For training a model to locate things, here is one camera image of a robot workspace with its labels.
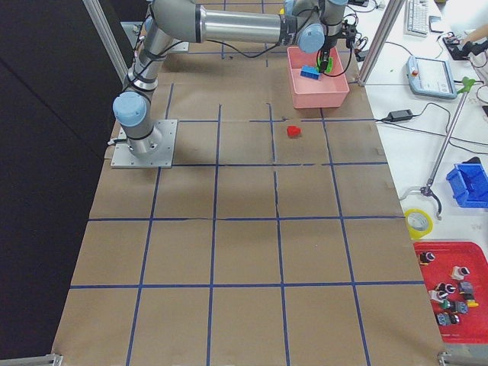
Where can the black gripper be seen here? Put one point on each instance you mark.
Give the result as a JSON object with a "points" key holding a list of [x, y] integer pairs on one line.
{"points": [[326, 48]]}

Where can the green toy block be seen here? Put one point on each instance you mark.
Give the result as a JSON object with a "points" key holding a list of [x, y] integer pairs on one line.
{"points": [[324, 63]]}

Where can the blue toy block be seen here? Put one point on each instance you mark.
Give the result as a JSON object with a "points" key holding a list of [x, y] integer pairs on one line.
{"points": [[310, 72]]}

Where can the red toy block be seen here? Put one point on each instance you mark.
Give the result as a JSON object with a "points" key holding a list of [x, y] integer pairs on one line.
{"points": [[293, 131]]}

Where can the pink plastic box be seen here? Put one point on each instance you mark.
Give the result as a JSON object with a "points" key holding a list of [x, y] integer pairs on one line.
{"points": [[324, 92]]}

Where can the black power adapter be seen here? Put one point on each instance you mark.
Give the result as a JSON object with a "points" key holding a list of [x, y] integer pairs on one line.
{"points": [[400, 115]]}

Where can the white keyboard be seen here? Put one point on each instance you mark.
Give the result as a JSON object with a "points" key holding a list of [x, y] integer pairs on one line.
{"points": [[416, 18]]}

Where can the grey teach pendant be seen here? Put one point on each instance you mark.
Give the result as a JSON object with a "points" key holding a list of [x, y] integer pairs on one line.
{"points": [[430, 77]]}

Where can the metal reacher grabber tool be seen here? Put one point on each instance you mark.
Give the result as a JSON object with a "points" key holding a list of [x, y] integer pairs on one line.
{"points": [[426, 189]]}

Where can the blue storage bin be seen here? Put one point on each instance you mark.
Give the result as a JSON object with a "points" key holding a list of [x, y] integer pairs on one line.
{"points": [[468, 182]]}

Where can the yellow tape roll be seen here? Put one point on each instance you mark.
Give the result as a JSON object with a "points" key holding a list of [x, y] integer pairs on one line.
{"points": [[419, 223]]}

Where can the red parts tray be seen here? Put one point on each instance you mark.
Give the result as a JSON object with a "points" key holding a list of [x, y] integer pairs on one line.
{"points": [[455, 276]]}

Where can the aluminium frame post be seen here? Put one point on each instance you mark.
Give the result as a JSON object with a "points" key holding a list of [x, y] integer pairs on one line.
{"points": [[385, 26]]}

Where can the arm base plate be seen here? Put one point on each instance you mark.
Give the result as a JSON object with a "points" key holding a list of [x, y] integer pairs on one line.
{"points": [[155, 151]]}

